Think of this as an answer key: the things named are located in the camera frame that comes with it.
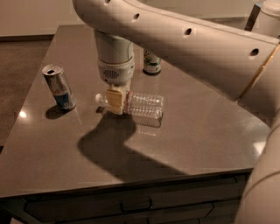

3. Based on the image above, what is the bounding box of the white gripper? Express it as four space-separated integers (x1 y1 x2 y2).
97 58 135 115

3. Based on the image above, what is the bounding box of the clear plastic water bottle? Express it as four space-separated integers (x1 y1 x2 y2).
95 91 165 119

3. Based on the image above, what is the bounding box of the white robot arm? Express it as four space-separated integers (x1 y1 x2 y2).
72 0 280 224

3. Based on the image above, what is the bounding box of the green white soda can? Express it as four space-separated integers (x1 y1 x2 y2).
143 50 161 75

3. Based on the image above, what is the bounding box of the silver blue energy drink can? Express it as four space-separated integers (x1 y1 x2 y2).
42 64 76 111

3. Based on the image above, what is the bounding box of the dark drawer cabinet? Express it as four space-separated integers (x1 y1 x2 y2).
1 169 251 224

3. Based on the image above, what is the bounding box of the dark panel behind table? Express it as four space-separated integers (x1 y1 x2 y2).
244 4 261 32

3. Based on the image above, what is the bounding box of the white cylinder in background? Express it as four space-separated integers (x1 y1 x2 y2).
252 0 280 38

